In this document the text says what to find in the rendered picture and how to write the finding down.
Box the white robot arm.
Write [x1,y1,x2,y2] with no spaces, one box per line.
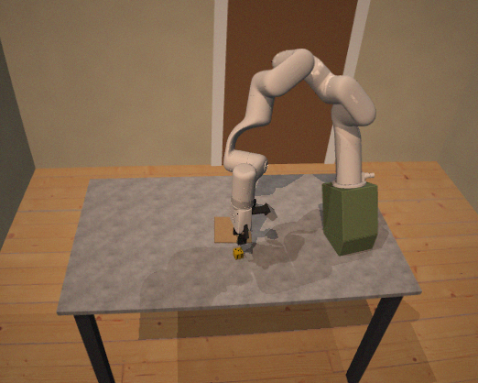
[223,49,376,209]

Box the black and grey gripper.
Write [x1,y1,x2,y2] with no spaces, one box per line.
[230,203,254,246]

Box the yellow die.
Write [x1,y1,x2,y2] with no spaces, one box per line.
[233,247,244,259]

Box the orange flat mat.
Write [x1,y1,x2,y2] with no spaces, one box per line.
[214,217,252,243]

